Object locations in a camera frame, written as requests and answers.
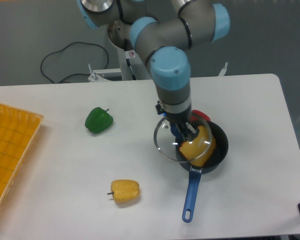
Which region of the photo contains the dark pot blue handle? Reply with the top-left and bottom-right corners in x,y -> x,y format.
175,121 -> 229,223

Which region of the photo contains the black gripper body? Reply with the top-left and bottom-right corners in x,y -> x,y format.
155,100 -> 192,128

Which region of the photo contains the black cable on floor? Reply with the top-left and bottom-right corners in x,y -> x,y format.
40,41 -> 109,84

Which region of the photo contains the yellow toy bell pepper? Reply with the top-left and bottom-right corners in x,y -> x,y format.
107,179 -> 141,204

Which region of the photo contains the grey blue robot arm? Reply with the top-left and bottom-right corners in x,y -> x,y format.
77,0 -> 231,141

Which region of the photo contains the yellow plastic basket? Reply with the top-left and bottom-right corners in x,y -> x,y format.
0,103 -> 44,205

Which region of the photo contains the glass pot lid blue knob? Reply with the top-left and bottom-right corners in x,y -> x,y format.
153,110 -> 216,163

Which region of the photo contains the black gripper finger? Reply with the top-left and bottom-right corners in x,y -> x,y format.
177,124 -> 189,142
185,122 -> 199,141

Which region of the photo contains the red toy bell pepper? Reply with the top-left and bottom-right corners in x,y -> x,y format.
190,109 -> 211,122

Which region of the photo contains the green toy bell pepper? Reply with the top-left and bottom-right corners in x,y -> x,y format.
84,107 -> 114,134

